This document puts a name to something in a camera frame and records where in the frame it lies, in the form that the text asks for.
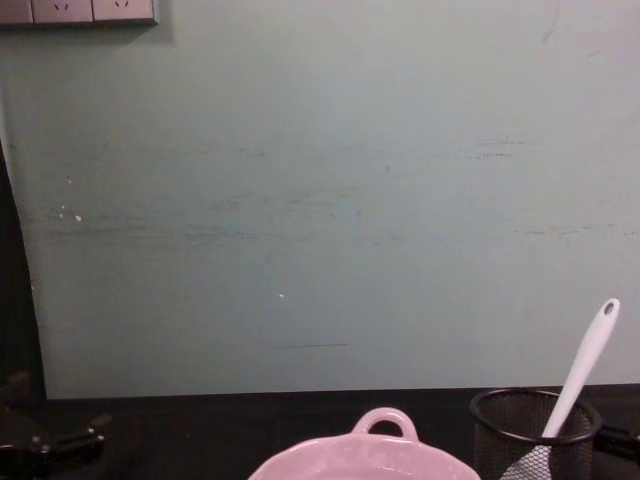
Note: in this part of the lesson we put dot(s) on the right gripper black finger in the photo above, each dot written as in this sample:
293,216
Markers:
622,440

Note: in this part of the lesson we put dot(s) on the grey wall socket panel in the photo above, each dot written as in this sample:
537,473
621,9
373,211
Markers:
75,10

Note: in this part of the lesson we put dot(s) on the black table cloth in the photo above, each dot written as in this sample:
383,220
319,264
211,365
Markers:
200,435

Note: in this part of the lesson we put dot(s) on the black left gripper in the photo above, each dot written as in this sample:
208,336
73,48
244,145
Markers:
17,457

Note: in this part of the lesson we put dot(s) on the black hanging fabric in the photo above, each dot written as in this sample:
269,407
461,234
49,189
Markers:
15,300

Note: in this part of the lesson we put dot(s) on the white silicone spatula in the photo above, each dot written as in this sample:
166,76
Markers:
587,355

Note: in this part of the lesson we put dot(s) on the black mesh utensil holder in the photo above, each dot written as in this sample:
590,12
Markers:
492,435

